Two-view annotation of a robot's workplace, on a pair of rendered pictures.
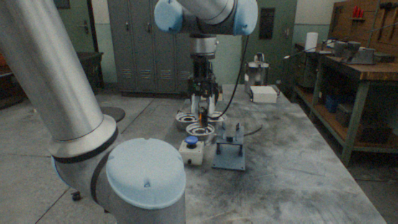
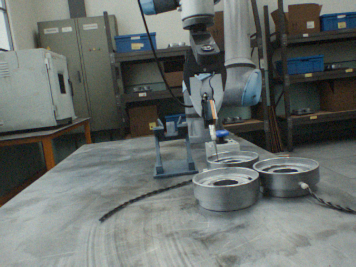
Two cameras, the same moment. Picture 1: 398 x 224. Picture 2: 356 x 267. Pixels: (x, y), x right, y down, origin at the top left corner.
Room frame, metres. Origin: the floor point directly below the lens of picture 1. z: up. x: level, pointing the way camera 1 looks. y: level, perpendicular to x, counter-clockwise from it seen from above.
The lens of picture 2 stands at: (1.40, -0.22, 0.99)
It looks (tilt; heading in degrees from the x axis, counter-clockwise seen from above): 8 degrees down; 169
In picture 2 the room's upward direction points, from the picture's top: 7 degrees counter-clockwise
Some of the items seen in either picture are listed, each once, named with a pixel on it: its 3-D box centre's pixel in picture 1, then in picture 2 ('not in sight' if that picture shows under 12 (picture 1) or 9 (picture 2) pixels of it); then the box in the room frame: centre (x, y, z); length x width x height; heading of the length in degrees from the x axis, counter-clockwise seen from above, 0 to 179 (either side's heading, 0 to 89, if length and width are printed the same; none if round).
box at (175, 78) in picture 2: not in sight; (178, 73); (-2.73, 0.67, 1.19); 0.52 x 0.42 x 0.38; 83
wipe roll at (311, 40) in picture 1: (310, 42); not in sight; (2.82, -1.25, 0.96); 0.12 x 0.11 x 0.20; 83
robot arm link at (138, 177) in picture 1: (146, 186); (201, 92); (0.32, 0.09, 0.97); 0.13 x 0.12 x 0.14; 56
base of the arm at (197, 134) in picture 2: not in sight; (203, 125); (0.32, 0.08, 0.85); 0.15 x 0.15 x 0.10
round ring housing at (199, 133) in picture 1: (199, 133); (232, 166); (0.81, 0.00, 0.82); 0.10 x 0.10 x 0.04
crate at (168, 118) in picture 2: not in sight; (184, 120); (-2.75, 0.69, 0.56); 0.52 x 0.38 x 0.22; 80
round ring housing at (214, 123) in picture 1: (214, 121); (226, 188); (0.93, -0.06, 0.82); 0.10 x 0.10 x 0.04
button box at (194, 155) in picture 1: (191, 152); (222, 150); (0.66, 0.03, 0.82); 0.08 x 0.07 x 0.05; 173
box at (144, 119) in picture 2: not in sight; (144, 120); (-2.79, 0.15, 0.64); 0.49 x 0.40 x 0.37; 88
